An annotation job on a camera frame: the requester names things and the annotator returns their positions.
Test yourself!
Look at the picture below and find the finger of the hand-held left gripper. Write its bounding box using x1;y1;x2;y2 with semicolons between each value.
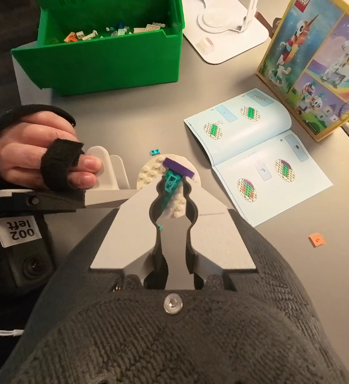
84;188;139;209

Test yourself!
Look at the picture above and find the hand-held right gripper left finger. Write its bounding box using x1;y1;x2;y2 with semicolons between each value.
89;180;166;284

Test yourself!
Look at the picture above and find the round cream lego plate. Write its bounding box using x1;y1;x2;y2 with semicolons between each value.
136;154;201;220

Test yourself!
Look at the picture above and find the dark green lego plate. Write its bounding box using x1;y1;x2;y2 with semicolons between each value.
159;177;178;214

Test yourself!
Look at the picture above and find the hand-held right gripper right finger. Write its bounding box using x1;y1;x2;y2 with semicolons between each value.
183;179;258;284

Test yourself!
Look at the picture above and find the small clear lego piece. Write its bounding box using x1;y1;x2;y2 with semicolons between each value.
199;37;215;54

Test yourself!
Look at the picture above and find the purple lego brick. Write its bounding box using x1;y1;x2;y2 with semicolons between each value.
162;157;195;178

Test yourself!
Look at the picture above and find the pile of loose lego pieces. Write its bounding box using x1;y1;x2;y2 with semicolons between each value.
63;22;166;42

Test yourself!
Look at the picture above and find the wooden-top white tilting stand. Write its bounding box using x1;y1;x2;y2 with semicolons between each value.
182;0;269;64

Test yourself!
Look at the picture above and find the person's left hand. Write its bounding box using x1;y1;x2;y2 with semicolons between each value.
0;113;103;190

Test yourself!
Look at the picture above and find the light blue instruction booklet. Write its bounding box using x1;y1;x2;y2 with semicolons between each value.
184;88;333;227

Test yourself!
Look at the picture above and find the green plastic bin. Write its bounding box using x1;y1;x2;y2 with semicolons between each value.
11;0;183;97

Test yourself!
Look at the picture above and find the person's black clothing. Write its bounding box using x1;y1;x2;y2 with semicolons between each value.
0;297;43;384

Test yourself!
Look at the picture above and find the colourful lego set box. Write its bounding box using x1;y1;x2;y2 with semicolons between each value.
256;0;349;142

